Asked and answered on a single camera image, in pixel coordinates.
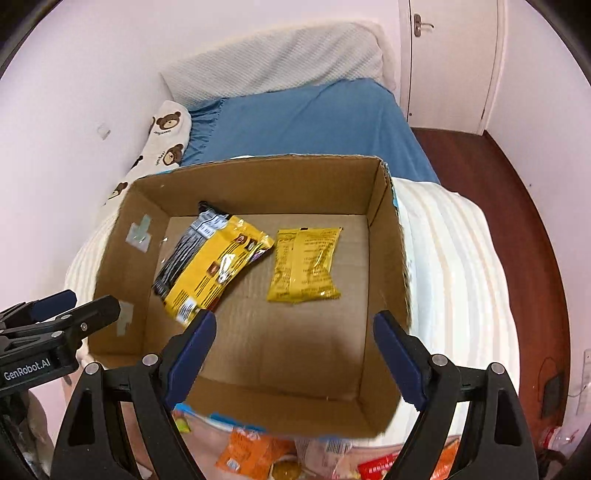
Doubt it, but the red spicy strip packet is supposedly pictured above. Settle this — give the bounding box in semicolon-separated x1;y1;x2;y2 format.
356;453;398;480

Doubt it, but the orange snack packet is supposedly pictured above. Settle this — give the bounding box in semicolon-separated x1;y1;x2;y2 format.
215;428;296;479

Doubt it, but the pink cat print blanket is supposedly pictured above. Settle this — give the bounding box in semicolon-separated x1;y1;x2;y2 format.
173;403;418;479

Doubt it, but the yellow black snack bag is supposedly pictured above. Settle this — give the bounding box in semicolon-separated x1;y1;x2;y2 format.
152;201;274;327

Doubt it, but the bear print white pillow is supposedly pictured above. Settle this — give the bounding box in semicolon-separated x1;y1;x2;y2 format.
103;100;192;210

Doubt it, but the cardboard box blue outside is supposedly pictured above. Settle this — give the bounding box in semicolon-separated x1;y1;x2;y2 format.
88;155;410;439

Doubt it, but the small yellow snack packet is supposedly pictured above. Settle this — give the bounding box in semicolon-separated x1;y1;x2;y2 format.
266;227;342;304

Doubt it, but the grey white pillow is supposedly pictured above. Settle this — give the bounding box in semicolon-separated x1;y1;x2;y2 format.
161;21;397;108

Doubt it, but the blue bed sheet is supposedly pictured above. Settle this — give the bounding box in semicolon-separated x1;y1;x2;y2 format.
181;79;438;183

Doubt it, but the black wall socket plug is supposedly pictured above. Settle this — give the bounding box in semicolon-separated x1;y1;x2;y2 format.
541;372;564;419

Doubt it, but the white door with handle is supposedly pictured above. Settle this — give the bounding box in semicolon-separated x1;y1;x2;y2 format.
399;0;506;134

